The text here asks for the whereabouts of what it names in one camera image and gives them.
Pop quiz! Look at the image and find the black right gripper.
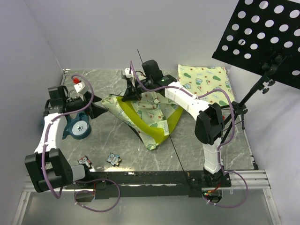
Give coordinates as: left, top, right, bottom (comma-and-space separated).
122, 77, 154, 101

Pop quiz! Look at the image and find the green patterned pet tent fabric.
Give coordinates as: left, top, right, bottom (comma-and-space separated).
102, 92, 183, 150

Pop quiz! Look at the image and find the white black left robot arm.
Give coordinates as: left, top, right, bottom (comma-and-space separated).
24, 82, 107, 193

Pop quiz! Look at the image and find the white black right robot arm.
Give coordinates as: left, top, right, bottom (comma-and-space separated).
121, 60, 225, 187

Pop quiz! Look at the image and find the teal double pet bowl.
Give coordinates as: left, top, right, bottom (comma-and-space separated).
62, 111, 92, 140

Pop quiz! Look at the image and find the green patterned tent mat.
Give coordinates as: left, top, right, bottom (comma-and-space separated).
178, 64, 235, 106

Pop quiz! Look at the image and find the red owl puzzle piece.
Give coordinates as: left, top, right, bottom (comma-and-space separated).
77, 156, 92, 169

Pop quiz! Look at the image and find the blue owl puzzle piece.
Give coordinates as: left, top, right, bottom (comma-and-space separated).
106, 152, 122, 166

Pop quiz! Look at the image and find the black music stand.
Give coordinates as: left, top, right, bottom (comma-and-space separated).
211, 0, 300, 146

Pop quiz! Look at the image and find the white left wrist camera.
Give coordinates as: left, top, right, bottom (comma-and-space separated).
73, 78, 88, 101

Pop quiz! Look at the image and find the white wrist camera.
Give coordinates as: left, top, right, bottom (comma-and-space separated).
121, 67, 135, 86
73, 78, 88, 101

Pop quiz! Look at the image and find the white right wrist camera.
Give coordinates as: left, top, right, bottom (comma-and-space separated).
121, 67, 135, 86

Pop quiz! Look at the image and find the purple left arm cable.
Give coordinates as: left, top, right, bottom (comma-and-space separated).
41, 74, 120, 214

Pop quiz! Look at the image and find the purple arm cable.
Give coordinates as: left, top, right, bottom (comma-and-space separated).
41, 74, 120, 214
129, 61, 249, 209

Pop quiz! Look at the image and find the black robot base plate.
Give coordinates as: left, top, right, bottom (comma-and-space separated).
66, 170, 231, 200

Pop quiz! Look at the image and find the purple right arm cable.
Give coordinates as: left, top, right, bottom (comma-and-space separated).
129, 61, 249, 209

